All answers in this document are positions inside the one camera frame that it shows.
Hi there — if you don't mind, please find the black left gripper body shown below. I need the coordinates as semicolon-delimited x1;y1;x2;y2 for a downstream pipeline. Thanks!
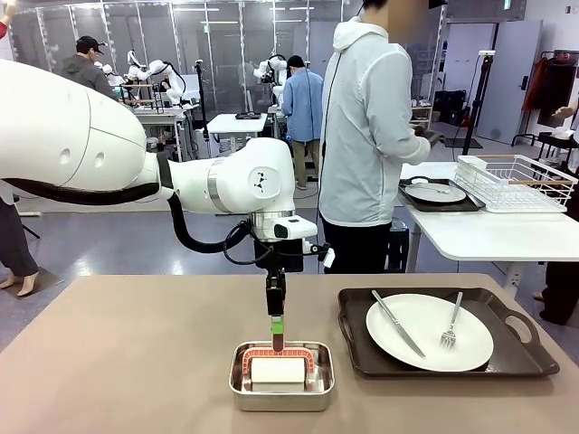
252;238;305;278

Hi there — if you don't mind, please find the person's right forearm white sleeve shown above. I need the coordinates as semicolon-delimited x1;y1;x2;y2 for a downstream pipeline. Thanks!
374;129;432;167

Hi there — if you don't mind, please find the person's right hand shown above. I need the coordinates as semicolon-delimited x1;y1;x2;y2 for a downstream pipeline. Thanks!
413;125;447;146

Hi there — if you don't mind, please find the rectangular stainless steel tray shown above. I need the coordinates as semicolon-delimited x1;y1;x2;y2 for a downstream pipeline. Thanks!
228;340;337;413

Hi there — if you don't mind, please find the black plastic crate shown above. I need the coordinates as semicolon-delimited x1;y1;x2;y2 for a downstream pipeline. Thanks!
385;216;411;275

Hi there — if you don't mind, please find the silver table knife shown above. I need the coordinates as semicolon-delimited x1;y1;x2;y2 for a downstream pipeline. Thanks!
371;289;428;360

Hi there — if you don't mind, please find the person in white jacket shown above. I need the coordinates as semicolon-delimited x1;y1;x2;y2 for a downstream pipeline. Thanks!
318;0;449;275

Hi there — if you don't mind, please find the white background work table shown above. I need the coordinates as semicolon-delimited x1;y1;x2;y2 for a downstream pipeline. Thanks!
206;112;269;150

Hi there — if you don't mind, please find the person in blue shirt beanie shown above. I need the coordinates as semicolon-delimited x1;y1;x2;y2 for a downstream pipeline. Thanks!
280;53;325;191

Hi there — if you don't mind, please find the large white round plate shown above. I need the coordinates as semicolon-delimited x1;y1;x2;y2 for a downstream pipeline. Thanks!
365;293;496;373

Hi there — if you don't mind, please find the grey round plate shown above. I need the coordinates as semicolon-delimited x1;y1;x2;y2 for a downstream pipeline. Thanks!
403;181;468;204

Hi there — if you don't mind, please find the silver fork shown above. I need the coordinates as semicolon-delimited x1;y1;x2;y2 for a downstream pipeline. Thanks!
439;291;465;351

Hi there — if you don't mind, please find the black pole stand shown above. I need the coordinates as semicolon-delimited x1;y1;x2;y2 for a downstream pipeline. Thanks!
194;58;211;142

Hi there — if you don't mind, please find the small black tray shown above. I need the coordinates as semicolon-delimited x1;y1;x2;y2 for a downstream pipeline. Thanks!
397;176;487;213

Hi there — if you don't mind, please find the white side table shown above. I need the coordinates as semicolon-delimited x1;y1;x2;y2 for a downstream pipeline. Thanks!
397;160;579;299

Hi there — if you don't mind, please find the person in dark trousers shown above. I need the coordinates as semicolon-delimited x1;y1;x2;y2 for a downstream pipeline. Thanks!
532;104;579;326

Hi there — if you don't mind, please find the person in grey hoodie cap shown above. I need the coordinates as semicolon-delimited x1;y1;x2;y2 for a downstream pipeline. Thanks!
60;35;119;99

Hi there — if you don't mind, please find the clothes rack with garments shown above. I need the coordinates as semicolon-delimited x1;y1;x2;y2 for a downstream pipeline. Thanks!
521;48;579;115

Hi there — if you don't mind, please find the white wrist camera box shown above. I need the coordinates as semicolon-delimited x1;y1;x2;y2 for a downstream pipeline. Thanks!
273;216;319;241

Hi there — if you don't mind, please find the black corrugated cable hose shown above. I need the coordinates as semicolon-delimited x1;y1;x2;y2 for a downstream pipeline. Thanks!
0;156;254;254

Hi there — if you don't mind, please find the white wire dish rack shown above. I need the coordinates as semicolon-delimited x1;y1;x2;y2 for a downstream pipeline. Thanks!
453;154;579;214

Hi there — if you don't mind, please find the black serving tray with handles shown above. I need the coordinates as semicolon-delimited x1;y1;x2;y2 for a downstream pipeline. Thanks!
337;287;562;381

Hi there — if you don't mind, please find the black tripod camera stand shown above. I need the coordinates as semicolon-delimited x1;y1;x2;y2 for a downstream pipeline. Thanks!
460;50;498;157

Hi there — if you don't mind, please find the grey door with handle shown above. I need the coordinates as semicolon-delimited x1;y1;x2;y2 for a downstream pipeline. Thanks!
477;19;544;142

